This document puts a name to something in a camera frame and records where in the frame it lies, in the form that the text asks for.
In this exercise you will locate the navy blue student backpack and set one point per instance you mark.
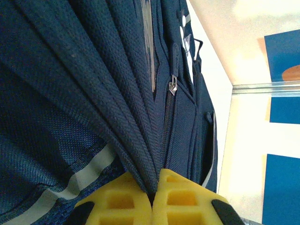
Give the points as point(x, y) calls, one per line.
point(70, 70)

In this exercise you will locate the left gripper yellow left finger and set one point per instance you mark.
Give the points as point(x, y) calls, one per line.
point(119, 206)

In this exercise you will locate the aluminium frame post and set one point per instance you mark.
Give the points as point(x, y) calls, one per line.
point(269, 89)

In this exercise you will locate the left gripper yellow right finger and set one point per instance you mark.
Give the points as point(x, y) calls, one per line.
point(182, 204)

